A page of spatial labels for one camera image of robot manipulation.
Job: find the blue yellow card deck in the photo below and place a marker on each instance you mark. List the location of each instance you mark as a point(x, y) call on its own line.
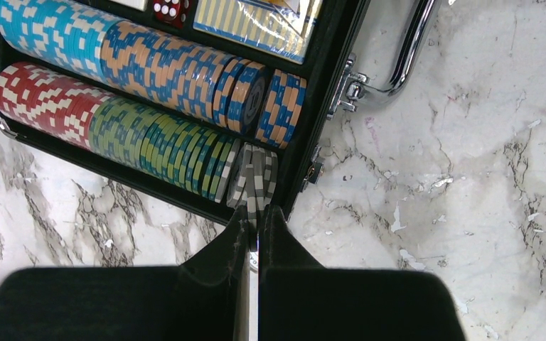
point(280, 28)

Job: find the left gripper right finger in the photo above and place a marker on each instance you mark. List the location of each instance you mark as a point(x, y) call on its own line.
point(300, 299)

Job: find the chrome case handle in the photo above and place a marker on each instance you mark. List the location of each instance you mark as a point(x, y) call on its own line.
point(384, 54)

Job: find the white one poker chip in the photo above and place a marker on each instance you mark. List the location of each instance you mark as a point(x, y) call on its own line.
point(253, 235)

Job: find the red white chip stack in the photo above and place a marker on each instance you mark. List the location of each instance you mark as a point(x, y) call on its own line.
point(189, 155)

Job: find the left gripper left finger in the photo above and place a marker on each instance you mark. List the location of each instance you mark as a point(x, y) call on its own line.
point(200, 299)

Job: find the black poker chip case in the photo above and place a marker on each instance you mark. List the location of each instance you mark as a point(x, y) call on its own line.
point(325, 61)

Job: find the red dice row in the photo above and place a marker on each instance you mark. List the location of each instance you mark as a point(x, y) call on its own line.
point(171, 12)

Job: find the light blue chip stack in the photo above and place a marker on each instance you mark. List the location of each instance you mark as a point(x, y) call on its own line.
point(211, 85)

